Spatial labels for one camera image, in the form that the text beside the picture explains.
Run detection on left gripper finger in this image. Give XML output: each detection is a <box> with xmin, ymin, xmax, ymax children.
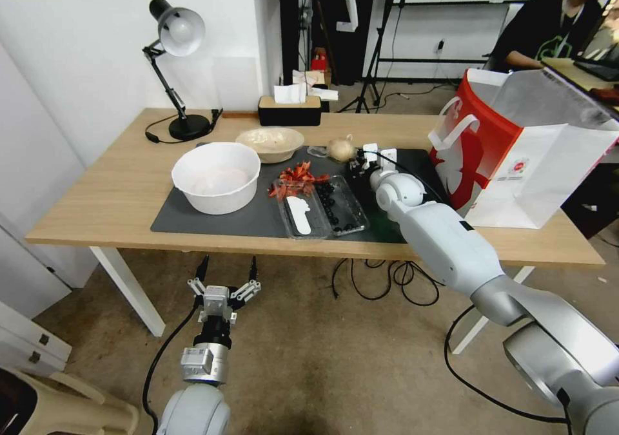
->
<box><xmin>230</xmin><ymin>255</ymin><xmax>264</xmax><ymax>305</ymax></box>
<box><xmin>188</xmin><ymin>255</ymin><xmax>210</xmax><ymax>306</ymax></box>

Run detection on clear disposable takeout box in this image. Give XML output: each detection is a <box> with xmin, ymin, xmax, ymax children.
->
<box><xmin>270</xmin><ymin>174</ymin><xmax>371</xmax><ymax>240</ymax></box>

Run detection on black tissue box wooden lid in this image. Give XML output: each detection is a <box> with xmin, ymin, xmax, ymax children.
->
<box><xmin>257</xmin><ymin>94</ymin><xmax>322</xmax><ymax>127</ymax></box>

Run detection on red box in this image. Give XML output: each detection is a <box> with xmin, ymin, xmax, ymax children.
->
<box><xmin>311</xmin><ymin>46</ymin><xmax>333</xmax><ymax>73</ymax></box>

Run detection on red white delivery bag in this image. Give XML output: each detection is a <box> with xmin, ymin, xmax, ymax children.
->
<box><xmin>427</xmin><ymin>67</ymin><xmax>619</xmax><ymax>231</ymax></box>

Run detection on beige onion bulb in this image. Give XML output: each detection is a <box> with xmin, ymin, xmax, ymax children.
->
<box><xmin>327</xmin><ymin>135</ymin><xmax>359</xmax><ymax>162</ymax></box>

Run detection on black berries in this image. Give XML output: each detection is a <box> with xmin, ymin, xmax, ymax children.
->
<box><xmin>315</xmin><ymin>182</ymin><xmax>364</xmax><ymax>232</ymax></box>

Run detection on red chilli pieces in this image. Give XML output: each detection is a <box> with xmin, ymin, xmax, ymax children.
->
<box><xmin>268</xmin><ymin>160</ymin><xmax>331</xmax><ymax>200</ymax></box>

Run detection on dark grey table mat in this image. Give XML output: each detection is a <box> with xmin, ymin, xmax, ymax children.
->
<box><xmin>150</xmin><ymin>142</ymin><xmax>453</xmax><ymax>244</ymax></box>

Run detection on beige bowl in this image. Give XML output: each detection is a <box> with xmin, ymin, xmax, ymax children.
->
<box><xmin>235</xmin><ymin>127</ymin><xmax>306</xmax><ymax>164</ymax></box>

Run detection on white tissue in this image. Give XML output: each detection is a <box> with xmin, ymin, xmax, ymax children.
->
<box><xmin>273</xmin><ymin>84</ymin><xmax>308</xmax><ymax>105</ymax></box>

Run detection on large white bowl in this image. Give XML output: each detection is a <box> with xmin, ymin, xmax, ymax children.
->
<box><xmin>172</xmin><ymin>141</ymin><xmax>262</xmax><ymax>215</ymax></box>

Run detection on black tripod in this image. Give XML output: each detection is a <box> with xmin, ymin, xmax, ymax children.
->
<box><xmin>337</xmin><ymin>0</ymin><xmax>408</xmax><ymax>114</ymax></box>

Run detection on white hanging object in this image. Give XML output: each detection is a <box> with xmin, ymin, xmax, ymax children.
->
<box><xmin>335</xmin><ymin>0</ymin><xmax>362</xmax><ymax>34</ymax></box>

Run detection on beige plastic stool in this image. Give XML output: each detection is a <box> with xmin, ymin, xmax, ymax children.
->
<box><xmin>0</xmin><ymin>366</ymin><xmax>142</xmax><ymax>435</ymax></box>

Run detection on white drawer unit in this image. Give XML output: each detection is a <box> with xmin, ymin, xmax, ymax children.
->
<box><xmin>0</xmin><ymin>301</ymin><xmax>74</xmax><ymax>374</ymax></box>

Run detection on white cabinet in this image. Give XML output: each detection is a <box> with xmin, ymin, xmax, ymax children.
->
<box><xmin>0</xmin><ymin>42</ymin><xmax>101</xmax><ymax>321</ymax></box>

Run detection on black desk lamp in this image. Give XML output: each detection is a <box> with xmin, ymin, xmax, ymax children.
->
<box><xmin>141</xmin><ymin>0</ymin><xmax>212</xmax><ymax>142</ymax></box>

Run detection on person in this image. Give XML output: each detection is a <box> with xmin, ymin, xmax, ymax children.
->
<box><xmin>489</xmin><ymin>0</ymin><xmax>619</xmax><ymax>72</ymax></box>

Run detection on wooden desk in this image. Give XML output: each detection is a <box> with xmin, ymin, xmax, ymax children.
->
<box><xmin>540</xmin><ymin>57</ymin><xmax>619</xmax><ymax>93</ymax></box>

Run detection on black laptop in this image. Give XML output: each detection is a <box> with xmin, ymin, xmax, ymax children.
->
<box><xmin>574</xmin><ymin>53</ymin><xmax>619</xmax><ymax>82</ymax></box>

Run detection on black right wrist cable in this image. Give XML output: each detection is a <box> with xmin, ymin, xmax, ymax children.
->
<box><xmin>365</xmin><ymin>148</ymin><xmax>451</xmax><ymax>205</ymax></box>

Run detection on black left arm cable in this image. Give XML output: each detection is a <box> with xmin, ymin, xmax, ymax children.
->
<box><xmin>141</xmin><ymin>308</ymin><xmax>203</xmax><ymax>424</ymax></box>

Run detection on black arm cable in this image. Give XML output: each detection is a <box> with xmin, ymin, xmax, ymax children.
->
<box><xmin>444</xmin><ymin>303</ymin><xmax>573</xmax><ymax>426</ymax></box>
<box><xmin>141</xmin><ymin>308</ymin><xmax>203</xmax><ymax>424</ymax></box>

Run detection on black floor cables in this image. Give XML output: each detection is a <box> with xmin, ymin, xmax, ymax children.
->
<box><xmin>330</xmin><ymin>257</ymin><xmax>442</xmax><ymax>306</ymax></box>

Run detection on black lamp cable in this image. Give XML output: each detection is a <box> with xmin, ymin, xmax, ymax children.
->
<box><xmin>144</xmin><ymin>108</ymin><xmax>224</xmax><ymax>144</ymax></box>

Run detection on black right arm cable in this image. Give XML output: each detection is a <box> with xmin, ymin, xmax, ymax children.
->
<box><xmin>444</xmin><ymin>303</ymin><xmax>573</xmax><ymax>426</ymax></box>

